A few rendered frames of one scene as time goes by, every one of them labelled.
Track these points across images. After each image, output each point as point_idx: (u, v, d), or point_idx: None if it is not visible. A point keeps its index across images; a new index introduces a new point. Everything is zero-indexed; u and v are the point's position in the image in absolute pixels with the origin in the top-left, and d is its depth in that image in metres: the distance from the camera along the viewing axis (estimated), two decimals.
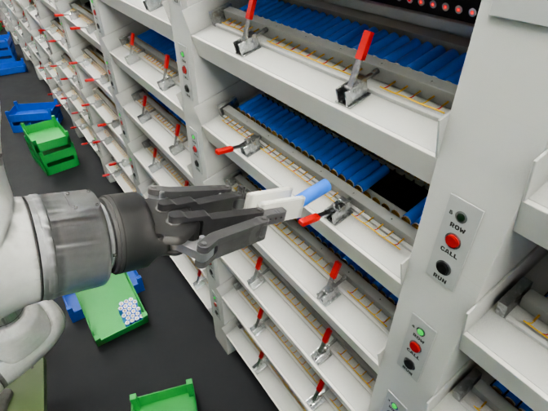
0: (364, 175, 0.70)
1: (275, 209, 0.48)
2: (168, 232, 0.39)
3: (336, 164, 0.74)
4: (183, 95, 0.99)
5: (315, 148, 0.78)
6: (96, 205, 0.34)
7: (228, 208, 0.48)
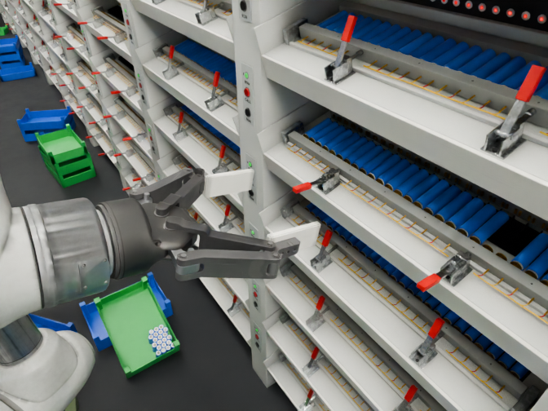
0: (479, 223, 0.60)
1: (217, 187, 0.53)
2: None
3: (439, 208, 0.64)
4: (241, 119, 0.89)
5: (409, 187, 0.68)
6: None
7: (251, 245, 0.42)
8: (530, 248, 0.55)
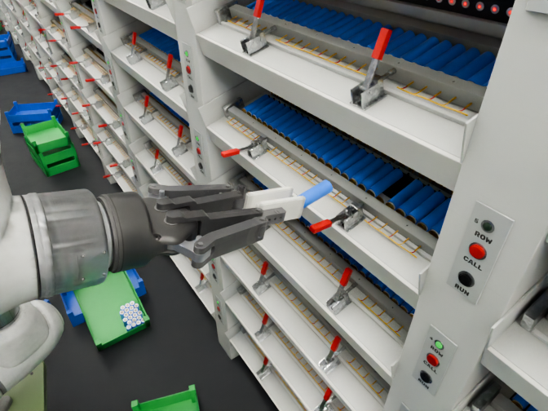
0: (376, 179, 0.68)
1: (256, 205, 0.51)
2: None
3: (346, 168, 0.71)
4: (187, 96, 0.96)
5: (324, 151, 0.75)
6: None
7: (240, 216, 0.46)
8: (413, 197, 0.63)
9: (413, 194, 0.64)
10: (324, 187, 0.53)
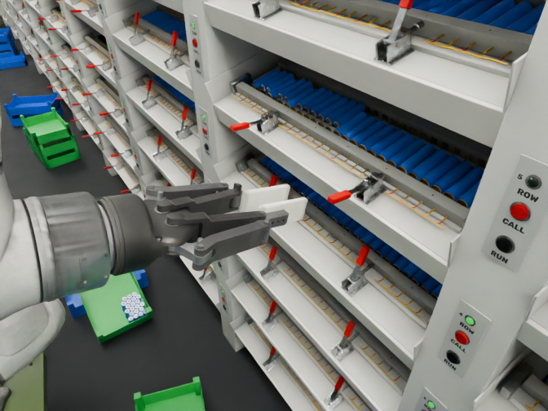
0: (396, 150, 0.64)
1: (252, 202, 0.51)
2: None
3: (364, 139, 0.68)
4: (193, 72, 0.92)
5: (346, 119, 0.72)
6: None
7: (243, 219, 0.45)
8: (438, 167, 0.59)
9: (436, 165, 0.60)
10: (428, 150, 0.62)
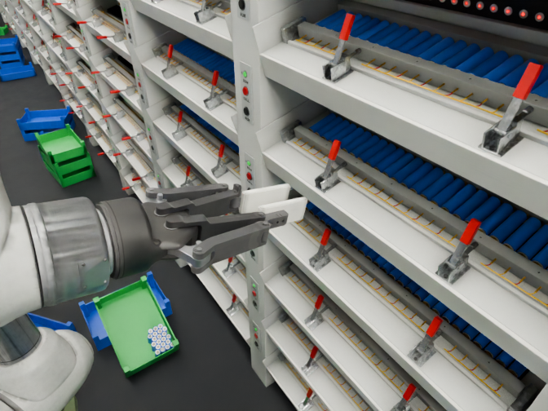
0: (483, 216, 0.61)
1: (253, 202, 0.51)
2: None
3: (444, 201, 0.64)
4: (240, 118, 0.89)
5: (414, 180, 0.68)
6: None
7: (242, 220, 0.46)
8: (535, 239, 0.56)
9: (531, 235, 0.57)
10: (520, 218, 0.59)
